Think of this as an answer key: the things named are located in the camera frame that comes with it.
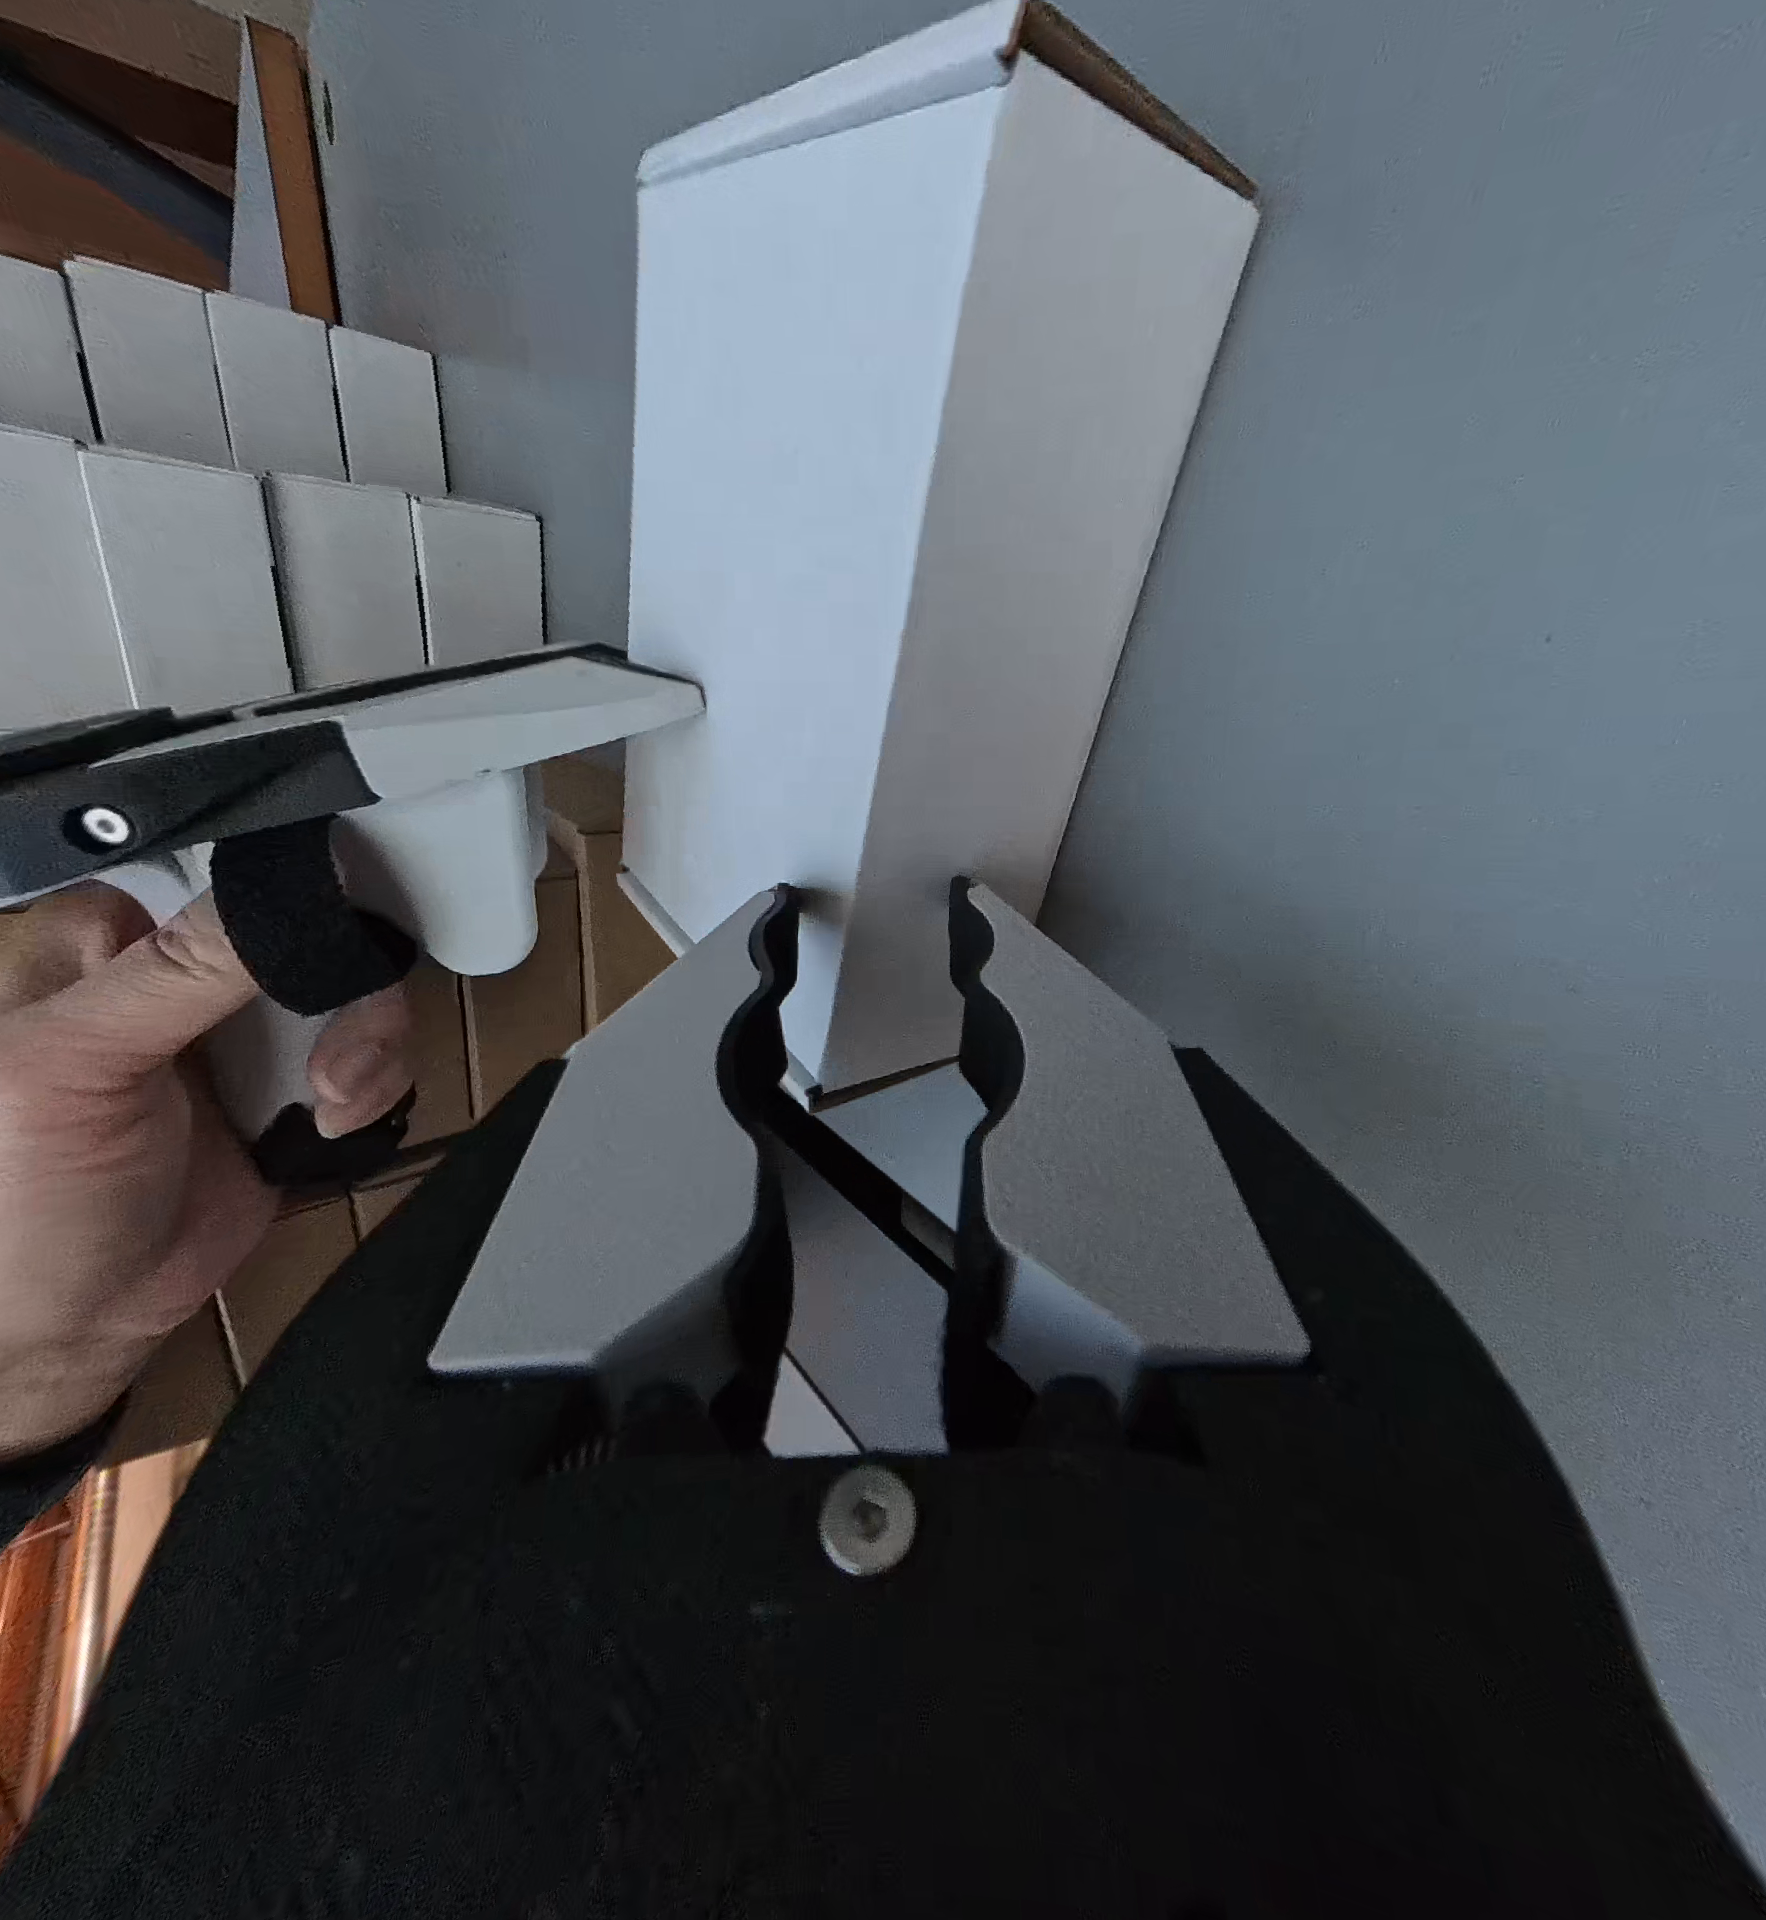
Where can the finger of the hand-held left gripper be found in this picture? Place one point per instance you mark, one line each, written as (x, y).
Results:
(554, 721)
(523, 665)

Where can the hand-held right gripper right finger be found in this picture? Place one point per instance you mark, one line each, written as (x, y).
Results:
(1138, 1184)

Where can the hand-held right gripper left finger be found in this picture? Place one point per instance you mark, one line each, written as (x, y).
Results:
(598, 1201)

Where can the stack of white cardboard boxes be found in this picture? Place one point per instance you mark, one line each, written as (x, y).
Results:
(177, 570)

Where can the white mailer box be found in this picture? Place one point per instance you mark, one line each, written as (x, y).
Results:
(823, 526)

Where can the grey desk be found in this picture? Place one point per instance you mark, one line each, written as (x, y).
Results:
(1498, 601)

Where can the person's left hand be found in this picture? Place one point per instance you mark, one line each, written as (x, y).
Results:
(58, 1169)

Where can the stack of brown cardboard boxes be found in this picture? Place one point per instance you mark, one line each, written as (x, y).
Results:
(523, 1019)

